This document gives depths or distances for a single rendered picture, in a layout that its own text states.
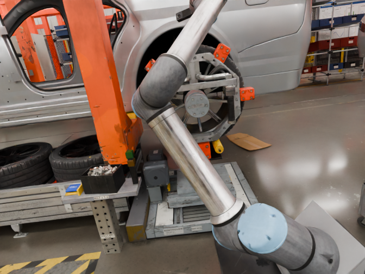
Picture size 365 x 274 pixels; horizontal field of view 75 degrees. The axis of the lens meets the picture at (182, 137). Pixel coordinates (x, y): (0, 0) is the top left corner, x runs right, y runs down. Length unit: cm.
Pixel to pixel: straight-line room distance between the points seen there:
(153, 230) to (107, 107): 85
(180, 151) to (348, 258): 62
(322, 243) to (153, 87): 73
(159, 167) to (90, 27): 97
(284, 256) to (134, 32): 168
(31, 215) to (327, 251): 183
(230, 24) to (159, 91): 125
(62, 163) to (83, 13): 104
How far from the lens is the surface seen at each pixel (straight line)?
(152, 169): 173
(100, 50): 144
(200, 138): 154
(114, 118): 147
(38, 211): 207
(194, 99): 133
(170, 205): 180
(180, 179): 187
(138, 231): 171
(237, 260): 114
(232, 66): 157
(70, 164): 191
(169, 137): 86
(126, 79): 195
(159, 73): 78
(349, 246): 96
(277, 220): 80
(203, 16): 99
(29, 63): 477
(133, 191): 139
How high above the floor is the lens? 114
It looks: 19 degrees down
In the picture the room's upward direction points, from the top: 8 degrees counter-clockwise
